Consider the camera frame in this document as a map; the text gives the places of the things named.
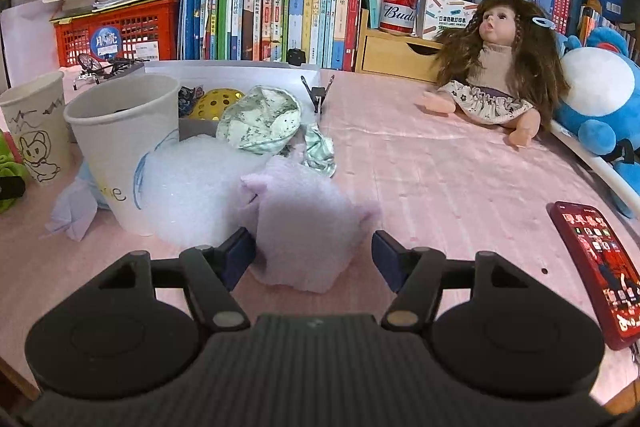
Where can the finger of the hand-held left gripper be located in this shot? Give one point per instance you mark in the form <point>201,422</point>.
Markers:
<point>11,188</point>

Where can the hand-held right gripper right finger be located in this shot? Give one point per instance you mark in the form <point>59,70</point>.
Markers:
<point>385,262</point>

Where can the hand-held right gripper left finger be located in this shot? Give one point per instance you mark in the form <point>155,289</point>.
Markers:
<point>239,257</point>

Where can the pale pink fluffy cloth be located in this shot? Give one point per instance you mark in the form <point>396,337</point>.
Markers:
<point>305,227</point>

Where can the white fluffy plush toy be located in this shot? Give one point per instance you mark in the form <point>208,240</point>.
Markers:
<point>195,192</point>

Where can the grey cardboard box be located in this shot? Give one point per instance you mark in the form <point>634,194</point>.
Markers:
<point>240,74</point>

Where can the light blue crumpled tissue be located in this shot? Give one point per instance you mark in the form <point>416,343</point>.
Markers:
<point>75,207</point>

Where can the small paper cup with drawing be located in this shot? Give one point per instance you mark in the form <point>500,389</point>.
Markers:
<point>35,122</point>

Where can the pink quilted tablecloth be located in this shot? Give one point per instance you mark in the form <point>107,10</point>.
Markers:
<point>440,187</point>

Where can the large white paper cup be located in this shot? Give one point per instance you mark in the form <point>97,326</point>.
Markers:
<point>120,132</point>

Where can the green patterned cloth hat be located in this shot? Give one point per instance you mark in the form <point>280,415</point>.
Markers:
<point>262,119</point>

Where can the yellow perforated ball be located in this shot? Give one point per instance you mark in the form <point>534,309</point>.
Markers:
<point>215,106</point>

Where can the dark floral scrunchie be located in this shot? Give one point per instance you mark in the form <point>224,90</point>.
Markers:
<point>187,99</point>

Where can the black binder clip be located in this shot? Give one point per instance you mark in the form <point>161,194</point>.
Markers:
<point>317,96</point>

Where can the red plastic crate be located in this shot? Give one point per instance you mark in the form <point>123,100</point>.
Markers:
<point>120,32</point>

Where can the small wooden drawer box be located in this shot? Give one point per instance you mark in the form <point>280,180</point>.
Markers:
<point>390,54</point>

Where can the small black box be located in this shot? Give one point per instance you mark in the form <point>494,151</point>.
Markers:
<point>296,57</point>

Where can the red smartphone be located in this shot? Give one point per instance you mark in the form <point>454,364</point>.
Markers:
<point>605,267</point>

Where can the brown-haired doll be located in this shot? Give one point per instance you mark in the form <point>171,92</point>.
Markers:
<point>495,57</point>

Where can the white printed carton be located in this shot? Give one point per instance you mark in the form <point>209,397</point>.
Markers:
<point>442,14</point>

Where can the red beer can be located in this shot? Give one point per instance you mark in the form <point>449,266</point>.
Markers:
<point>398,7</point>

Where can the blue and white plush toy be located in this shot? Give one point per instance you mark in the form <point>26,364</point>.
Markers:
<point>595,92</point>

